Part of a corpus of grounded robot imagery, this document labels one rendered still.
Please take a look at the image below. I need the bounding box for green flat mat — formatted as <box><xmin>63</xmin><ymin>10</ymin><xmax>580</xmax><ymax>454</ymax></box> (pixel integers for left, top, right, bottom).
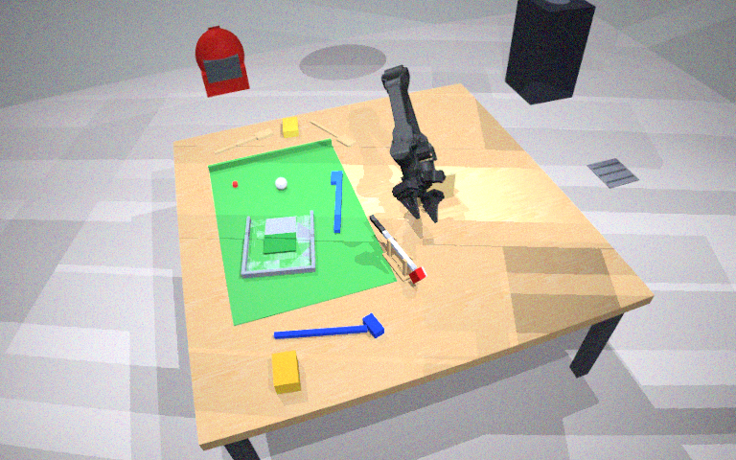
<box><xmin>210</xmin><ymin>145</ymin><xmax>397</xmax><ymax>326</ymax></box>

